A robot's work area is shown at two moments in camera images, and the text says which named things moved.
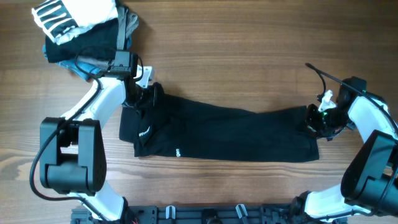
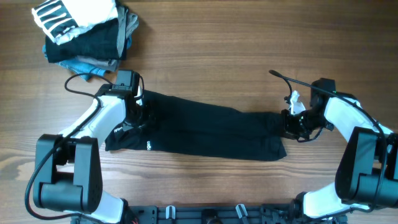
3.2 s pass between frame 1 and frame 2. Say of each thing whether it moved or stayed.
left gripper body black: moved
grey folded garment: stayed
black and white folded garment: stayed
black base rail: stayed
